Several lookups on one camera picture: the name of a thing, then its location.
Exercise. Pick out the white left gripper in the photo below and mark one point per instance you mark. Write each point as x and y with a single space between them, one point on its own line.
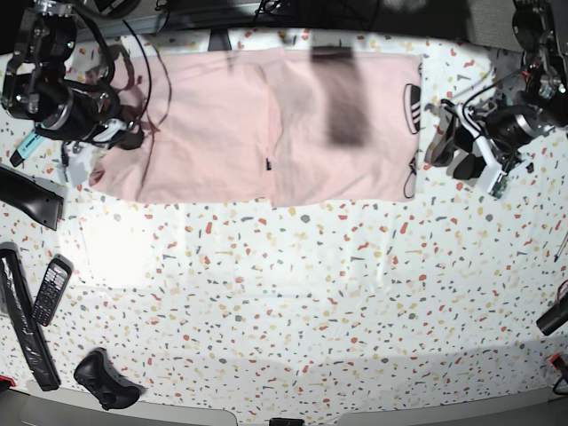
486 148

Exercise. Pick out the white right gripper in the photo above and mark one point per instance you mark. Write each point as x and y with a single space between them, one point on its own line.
116 131

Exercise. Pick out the pink T-shirt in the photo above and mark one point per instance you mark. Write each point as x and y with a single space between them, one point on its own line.
293 127

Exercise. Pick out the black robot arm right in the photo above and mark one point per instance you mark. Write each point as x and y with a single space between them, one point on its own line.
36 88

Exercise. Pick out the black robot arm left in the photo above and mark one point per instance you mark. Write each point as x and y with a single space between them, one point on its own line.
540 28

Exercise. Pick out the teal highlighter marker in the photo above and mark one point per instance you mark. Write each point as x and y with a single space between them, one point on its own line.
25 148

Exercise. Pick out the black handheld device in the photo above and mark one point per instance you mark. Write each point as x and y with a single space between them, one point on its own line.
40 204

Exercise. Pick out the black clip on edge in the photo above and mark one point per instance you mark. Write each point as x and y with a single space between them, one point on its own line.
219 40

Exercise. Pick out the black remote control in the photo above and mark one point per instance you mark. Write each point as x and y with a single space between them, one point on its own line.
53 285

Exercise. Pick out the black cylinder tool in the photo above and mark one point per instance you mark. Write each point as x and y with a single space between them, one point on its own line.
552 320

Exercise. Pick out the long black bar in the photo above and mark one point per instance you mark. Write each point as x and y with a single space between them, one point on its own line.
19 310

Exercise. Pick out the black game controller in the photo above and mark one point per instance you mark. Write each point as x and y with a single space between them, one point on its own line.
97 375

